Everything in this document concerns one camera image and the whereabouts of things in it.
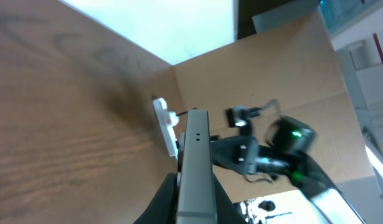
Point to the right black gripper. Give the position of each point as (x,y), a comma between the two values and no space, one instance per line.
(242,154)

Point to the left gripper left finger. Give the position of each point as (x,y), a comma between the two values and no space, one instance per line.
(163,205)

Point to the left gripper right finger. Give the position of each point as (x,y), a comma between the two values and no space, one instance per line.
(226,212)

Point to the bronze Galaxy smartphone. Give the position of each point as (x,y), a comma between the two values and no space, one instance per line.
(196,200)

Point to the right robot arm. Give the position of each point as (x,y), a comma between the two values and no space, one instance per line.
(286,153)

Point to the white power strip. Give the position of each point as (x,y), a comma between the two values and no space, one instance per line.
(169,137)

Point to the cardboard panel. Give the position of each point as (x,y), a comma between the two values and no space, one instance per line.
(294,64)

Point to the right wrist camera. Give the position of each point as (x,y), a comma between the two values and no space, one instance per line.
(236,116)

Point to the white USB wall charger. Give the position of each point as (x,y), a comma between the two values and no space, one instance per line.
(165,117)

